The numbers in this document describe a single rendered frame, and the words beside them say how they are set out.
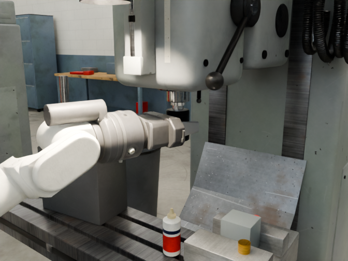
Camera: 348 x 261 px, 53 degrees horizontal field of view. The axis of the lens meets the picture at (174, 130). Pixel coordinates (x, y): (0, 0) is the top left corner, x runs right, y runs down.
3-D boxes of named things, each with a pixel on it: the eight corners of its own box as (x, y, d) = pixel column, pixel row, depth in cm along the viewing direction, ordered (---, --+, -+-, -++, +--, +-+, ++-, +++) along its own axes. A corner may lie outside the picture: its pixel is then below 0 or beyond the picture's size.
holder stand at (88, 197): (100, 226, 91) (96, 153, 86) (42, 207, 102) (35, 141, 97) (128, 208, 101) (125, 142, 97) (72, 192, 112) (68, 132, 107)
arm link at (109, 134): (125, 168, 60) (60, 183, 53) (97, 150, 68) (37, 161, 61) (125, 103, 57) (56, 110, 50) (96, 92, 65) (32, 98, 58)
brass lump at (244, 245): (247, 256, 59) (247, 247, 59) (235, 252, 61) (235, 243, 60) (252, 250, 61) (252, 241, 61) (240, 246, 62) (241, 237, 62)
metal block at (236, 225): (248, 258, 64) (250, 228, 62) (219, 247, 67) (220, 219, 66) (259, 245, 68) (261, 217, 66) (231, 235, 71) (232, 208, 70)
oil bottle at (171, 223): (173, 259, 77) (173, 214, 75) (159, 252, 79) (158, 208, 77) (184, 250, 80) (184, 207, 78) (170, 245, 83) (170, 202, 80)
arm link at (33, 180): (108, 157, 56) (34, 212, 50) (85, 143, 63) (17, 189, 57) (90, 125, 53) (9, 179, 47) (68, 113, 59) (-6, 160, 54)
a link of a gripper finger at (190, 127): (196, 133, 71) (172, 138, 68) (196, 118, 71) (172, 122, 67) (201, 135, 70) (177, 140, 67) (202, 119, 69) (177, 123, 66)
